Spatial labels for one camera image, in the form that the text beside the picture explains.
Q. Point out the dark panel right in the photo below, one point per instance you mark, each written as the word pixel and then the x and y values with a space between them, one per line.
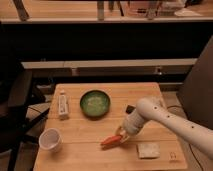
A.
pixel 196 93

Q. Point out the black chair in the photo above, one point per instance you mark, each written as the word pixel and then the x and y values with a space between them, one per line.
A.
pixel 17 92

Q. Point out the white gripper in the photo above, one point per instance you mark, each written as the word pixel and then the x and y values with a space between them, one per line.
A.
pixel 132 125

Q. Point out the beige sponge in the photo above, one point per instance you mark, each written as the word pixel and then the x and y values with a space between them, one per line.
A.
pixel 147 150

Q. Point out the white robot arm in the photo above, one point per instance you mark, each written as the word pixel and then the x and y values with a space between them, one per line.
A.
pixel 147 109

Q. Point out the white plastic cup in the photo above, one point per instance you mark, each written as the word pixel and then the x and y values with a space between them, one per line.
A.
pixel 50 140

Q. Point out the green bowl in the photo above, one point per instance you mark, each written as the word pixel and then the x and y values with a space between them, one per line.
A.
pixel 95 103

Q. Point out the white tube bottle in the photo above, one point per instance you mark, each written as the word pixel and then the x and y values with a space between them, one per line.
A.
pixel 63 109

